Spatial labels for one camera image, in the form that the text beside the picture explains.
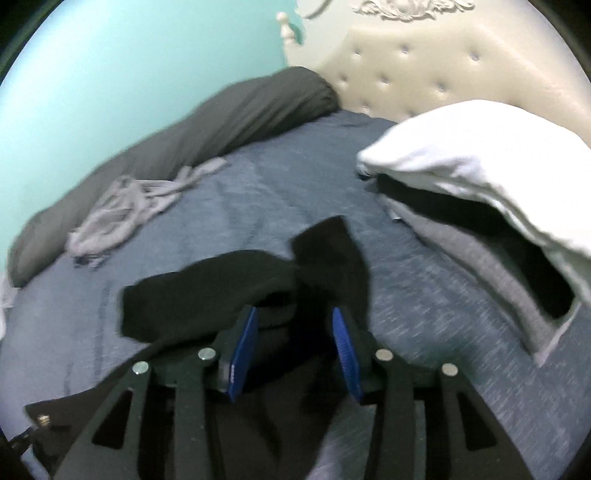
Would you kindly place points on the grey folded cloth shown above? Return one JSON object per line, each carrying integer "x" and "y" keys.
{"x": 475, "y": 258}

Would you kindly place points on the crumpled light grey garment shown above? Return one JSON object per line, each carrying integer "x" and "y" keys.
{"x": 120, "y": 207}

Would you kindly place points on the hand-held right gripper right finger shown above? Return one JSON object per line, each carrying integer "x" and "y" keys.
{"x": 346, "y": 355}

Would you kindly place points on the dark grey long pillow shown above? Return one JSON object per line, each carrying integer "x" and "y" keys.
{"x": 207, "y": 124}

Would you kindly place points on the cream tufted headboard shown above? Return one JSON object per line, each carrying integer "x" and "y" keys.
{"x": 415, "y": 69}

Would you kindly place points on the blue patterned bed blanket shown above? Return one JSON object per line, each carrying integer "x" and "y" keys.
{"x": 286, "y": 194}

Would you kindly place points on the white bed sheet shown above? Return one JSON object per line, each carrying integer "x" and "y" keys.
{"x": 5, "y": 295}

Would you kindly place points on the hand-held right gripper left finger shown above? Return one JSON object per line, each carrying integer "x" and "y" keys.
{"x": 242, "y": 350}

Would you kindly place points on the black garment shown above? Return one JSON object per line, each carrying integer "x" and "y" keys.
{"x": 194, "y": 295}

